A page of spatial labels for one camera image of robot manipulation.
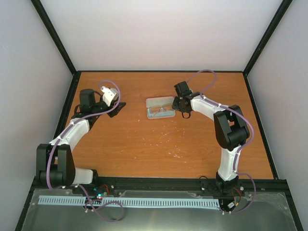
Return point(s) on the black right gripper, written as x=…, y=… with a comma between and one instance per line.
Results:
x=175, y=107

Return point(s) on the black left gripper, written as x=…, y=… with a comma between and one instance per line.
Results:
x=115, y=111

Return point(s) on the light blue cleaning cloth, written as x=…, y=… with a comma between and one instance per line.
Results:
x=162, y=114

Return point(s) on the white pink glasses case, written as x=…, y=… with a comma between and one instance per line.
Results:
x=158, y=101

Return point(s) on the orange transparent sunglasses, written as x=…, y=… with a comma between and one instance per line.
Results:
x=160, y=108

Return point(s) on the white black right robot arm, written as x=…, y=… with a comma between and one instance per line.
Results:
x=231, y=130

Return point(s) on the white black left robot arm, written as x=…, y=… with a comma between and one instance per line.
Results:
x=55, y=166

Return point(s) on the clear acrylic front plate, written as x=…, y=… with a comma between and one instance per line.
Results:
x=268, y=212

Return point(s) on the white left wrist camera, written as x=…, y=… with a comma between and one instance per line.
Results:
x=109, y=95

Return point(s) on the black enclosure frame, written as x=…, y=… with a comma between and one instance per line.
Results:
x=283, y=7

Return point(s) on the light blue slotted cable duct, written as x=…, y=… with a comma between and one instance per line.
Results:
x=132, y=202

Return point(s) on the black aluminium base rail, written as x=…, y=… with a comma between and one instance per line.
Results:
x=117, y=186

